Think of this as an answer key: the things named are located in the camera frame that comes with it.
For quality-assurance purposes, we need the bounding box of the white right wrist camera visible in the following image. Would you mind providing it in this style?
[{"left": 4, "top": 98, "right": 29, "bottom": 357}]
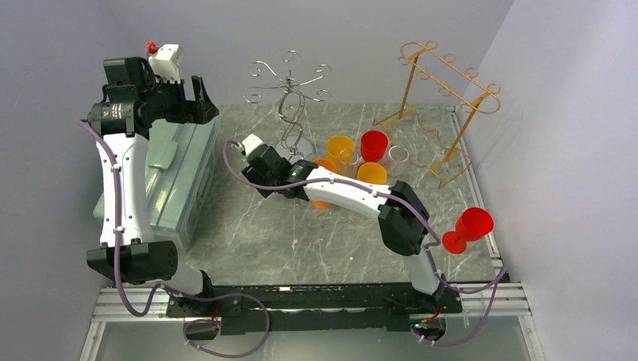
[{"left": 240, "top": 134, "right": 264, "bottom": 156}]

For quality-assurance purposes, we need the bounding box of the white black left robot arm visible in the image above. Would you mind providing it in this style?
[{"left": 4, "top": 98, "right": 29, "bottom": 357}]
[{"left": 82, "top": 54, "right": 219, "bottom": 316}]

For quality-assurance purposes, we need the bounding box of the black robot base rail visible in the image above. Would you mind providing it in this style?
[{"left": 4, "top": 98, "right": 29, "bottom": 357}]
[{"left": 166, "top": 282, "right": 463, "bottom": 335}]

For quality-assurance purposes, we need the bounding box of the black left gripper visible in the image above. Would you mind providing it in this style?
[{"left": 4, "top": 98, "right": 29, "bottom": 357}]
[{"left": 139, "top": 73, "right": 218, "bottom": 124}]

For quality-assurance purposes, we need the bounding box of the chrome wine glass rack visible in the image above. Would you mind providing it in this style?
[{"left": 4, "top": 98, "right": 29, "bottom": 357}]
[{"left": 242, "top": 50, "right": 332, "bottom": 162}]

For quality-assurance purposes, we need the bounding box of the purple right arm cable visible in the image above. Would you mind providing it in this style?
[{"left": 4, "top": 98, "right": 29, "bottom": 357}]
[{"left": 221, "top": 139, "right": 506, "bottom": 348}]

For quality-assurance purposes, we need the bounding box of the clear wine glass right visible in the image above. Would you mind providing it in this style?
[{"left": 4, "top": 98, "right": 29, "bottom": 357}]
[{"left": 384, "top": 145, "right": 410, "bottom": 177}]

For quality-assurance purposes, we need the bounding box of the green plastic storage box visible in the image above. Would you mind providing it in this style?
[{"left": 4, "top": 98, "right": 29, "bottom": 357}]
[{"left": 93, "top": 118, "right": 219, "bottom": 250}]

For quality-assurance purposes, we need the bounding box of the gold wine glass rack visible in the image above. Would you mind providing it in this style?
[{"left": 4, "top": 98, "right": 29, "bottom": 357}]
[{"left": 372, "top": 41, "right": 502, "bottom": 190}]

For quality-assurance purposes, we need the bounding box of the orange plastic goblet back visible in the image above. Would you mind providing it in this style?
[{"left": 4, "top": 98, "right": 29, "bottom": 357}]
[{"left": 326, "top": 135, "right": 355, "bottom": 166}]

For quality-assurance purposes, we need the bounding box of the aluminium frame rail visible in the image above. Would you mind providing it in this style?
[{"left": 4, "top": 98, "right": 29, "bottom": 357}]
[{"left": 81, "top": 282, "right": 546, "bottom": 360}]

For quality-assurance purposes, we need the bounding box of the orange plastic goblet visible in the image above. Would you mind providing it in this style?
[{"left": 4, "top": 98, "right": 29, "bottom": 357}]
[
  {"left": 357, "top": 162, "right": 387, "bottom": 185},
  {"left": 310, "top": 159, "right": 338, "bottom": 209},
  {"left": 326, "top": 135, "right": 355, "bottom": 166}
]

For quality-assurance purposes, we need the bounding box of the red plastic goblet back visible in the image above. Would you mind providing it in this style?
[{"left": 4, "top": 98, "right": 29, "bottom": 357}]
[{"left": 360, "top": 130, "right": 389, "bottom": 162}]

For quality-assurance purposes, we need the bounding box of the clear wine glass centre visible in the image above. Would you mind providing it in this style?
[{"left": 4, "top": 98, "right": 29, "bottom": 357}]
[{"left": 338, "top": 149, "right": 360, "bottom": 178}]

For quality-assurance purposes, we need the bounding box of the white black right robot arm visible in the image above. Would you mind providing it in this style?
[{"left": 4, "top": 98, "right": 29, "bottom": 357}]
[{"left": 236, "top": 141, "right": 444, "bottom": 312}]

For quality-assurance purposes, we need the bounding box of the red plastic goblet lying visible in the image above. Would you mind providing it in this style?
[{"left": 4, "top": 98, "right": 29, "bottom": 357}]
[{"left": 442, "top": 207, "right": 494, "bottom": 254}]

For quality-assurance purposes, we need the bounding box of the clear wine glass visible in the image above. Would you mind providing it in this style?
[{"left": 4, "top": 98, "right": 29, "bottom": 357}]
[
  {"left": 384, "top": 145, "right": 410, "bottom": 177},
  {"left": 338, "top": 149, "right": 360, "bottom": 178}
]

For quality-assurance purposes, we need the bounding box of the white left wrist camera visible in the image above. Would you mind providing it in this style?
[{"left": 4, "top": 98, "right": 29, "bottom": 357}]
[{"left": 144, "top": 41, "right": 185, "bottom": 83}]

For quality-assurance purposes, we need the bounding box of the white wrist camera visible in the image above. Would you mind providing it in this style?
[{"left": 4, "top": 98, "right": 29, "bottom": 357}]
[
  {"left": 240, "top": 134, "right": 264, "bottom": 156},
  {"left": 144, "top": 41, "right": 185, "bottom": 83}
]

